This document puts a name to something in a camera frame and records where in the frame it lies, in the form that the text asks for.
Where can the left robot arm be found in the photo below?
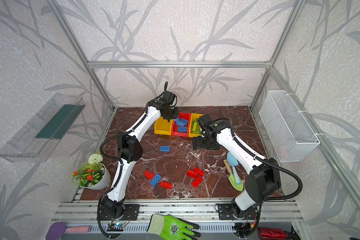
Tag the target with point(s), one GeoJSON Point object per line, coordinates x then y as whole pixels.
{"type": "Point", "coordinates": [130, 150]}

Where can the red lego cluster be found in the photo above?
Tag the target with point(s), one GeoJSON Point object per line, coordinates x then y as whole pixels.
{"type": "Point", "coordinates": [192, 174]}
{"type": "Point", "coordinates": [199, 172]}
{"type": "Point", "coordinates": [196, 182]}

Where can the red metallic tool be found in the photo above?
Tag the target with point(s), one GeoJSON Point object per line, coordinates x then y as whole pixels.
{"type": "Point", "coordinates": [277, 234]}

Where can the white wire mesh basket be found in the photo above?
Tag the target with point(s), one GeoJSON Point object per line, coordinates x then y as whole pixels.
{"type": "Point", "coordinates": [290, 133]}

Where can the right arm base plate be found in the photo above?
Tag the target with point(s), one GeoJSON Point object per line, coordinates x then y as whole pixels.
{"type": "Point", "coordinates": [231, 212]}

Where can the right yellow bin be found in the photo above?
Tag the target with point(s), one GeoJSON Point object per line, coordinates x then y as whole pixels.
{"type": "Point", "coordinates": [194, 117]}

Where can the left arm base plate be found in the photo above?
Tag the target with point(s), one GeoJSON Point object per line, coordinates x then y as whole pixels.
{"type": "Point", "coordinates": [127, 212]}

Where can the blue lego top brick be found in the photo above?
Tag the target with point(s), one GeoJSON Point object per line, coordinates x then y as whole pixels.
{"type": "Point", "coordinates": [184, 121]}

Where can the red middle bin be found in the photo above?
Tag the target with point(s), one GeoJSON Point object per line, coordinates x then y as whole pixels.
{"type": "Point", "coordinates": [175, 132]}

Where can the green toy trowel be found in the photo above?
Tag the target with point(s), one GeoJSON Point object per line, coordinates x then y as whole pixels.
{"type": "Point", "coordinates": [238, 187]}

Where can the left yellow bin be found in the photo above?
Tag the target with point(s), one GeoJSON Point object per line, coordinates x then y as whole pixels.
{"type": "Point", "coordinates": [163, 127]}

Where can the red lego brick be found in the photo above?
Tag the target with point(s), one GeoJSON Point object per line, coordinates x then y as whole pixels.
{"type": "Point", "coordinates": [166, 185]}
{"type": "Point", "coordinates": [149, 175]}

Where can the clear acrylic wall shelf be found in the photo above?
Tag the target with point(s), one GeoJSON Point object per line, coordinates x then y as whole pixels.
{"type": "Point", "coordinates": [37, 139]}

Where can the light blue toy shovel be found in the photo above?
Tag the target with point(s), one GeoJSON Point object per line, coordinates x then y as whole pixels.
{"type": "Point", "coordinates": [233, 162]}

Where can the red lego cluster top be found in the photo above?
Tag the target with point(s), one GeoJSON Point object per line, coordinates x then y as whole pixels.
{"type": "Point", "coordinates": [199, 172]}

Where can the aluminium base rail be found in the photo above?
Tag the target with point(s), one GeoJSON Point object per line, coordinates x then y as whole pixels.
{"type": "Point", "coordinates": [193, 210]}

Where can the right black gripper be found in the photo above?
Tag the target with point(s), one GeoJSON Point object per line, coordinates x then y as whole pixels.
{"type": "Point", "coordinates": [202, 142]}

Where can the blue lego upturned brick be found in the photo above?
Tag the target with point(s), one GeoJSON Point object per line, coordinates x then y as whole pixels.
{"type": "Point", "coordinates": [165, 149]}

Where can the red lego bottom brick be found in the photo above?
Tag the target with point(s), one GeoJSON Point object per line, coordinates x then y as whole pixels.
{"type": "Point", "coordinates": [166, 185]}

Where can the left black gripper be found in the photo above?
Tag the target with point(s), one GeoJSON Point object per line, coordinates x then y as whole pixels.
{"type": "Point", "coordinates": [172, 112]}

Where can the yellow bin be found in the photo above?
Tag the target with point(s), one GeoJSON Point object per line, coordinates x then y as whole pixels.
{"type": "Point", "coordinates": [163, 127]}
{"type": "Point", "coordinates": [194, 117]}

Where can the white pot with plant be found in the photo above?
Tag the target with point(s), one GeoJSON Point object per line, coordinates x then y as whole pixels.
{"type": "Point", "coordinates": [93, 174]}

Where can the red lego cluster bottom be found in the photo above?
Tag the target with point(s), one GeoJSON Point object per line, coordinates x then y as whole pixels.
{"type": "Point", "coordinates": [196, 182]}

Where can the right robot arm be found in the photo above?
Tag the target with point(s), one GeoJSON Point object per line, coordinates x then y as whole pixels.
{"type": "Point", "coordinates": [264, 174]}

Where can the green work glove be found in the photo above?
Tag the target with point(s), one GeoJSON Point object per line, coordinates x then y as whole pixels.
{"type": "Point", "coordinates": [169, 227]}

